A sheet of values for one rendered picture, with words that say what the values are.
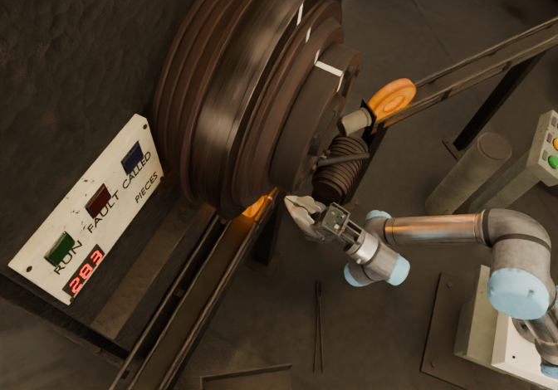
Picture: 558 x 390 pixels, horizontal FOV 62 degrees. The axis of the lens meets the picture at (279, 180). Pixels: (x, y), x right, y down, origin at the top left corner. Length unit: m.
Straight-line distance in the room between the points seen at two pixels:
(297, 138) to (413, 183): 1.49
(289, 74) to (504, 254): 0.66
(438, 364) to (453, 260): 0.44
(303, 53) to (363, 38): 1.92
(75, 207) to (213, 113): 0.22
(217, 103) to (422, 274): 1.50
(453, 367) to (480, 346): 0.28
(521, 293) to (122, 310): 0.80
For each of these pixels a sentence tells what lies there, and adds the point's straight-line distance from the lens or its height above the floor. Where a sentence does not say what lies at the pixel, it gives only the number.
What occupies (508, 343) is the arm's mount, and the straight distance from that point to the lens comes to 1.65.
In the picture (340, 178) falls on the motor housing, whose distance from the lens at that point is 1.47.
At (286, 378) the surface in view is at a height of 0.61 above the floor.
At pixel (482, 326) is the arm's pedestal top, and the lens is 1.71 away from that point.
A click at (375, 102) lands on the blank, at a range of 1.39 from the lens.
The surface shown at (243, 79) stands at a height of 1.30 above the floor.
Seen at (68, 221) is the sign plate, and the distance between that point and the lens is 0.66.
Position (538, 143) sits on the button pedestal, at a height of 0.60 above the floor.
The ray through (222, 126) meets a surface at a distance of 0.66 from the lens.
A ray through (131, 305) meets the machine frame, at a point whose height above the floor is 0.87.
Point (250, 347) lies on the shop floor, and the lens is 1.82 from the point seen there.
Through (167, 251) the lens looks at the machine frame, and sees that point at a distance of 0.99.
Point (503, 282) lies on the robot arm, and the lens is 1.10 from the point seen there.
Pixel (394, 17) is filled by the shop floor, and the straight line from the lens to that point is 2.80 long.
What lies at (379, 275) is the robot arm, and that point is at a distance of 1.22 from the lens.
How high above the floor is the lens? 1.80
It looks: 62 degrees down
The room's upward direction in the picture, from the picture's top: 9 degrees clockwise
